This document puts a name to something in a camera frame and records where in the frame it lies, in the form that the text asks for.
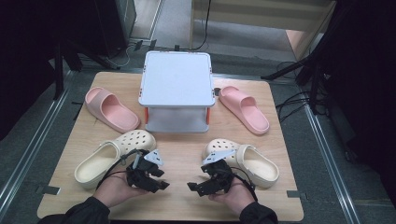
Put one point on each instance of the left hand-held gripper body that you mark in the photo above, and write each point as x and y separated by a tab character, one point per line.
140	174

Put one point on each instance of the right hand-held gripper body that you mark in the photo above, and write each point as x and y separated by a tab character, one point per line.
223	179

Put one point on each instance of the cream clog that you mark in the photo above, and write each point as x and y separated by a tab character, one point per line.
260	168
96	165

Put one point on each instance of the pink slipper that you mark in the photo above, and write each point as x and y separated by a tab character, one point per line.
246	110
116	113

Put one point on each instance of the white shoe rack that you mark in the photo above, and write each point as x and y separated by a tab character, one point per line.
176	79

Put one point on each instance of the person's right hand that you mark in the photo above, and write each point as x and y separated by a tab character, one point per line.
238	199

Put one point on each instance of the person's left hand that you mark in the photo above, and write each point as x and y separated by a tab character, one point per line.
115	191

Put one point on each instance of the small black round knob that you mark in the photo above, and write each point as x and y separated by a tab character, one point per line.
217	91

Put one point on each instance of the black tripod stand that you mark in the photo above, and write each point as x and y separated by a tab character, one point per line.
58	71

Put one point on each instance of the black metal stand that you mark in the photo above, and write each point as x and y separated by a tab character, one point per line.
313	74

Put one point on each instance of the black cabinet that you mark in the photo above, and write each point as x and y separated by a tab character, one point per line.
121	21

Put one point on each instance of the beige wooden cabinet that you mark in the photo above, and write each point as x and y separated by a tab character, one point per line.
249	12

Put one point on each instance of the black curtain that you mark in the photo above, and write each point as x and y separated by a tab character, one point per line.
367	77
25	46

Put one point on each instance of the metal floor rail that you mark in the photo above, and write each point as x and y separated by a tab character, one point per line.
330	161
34	146

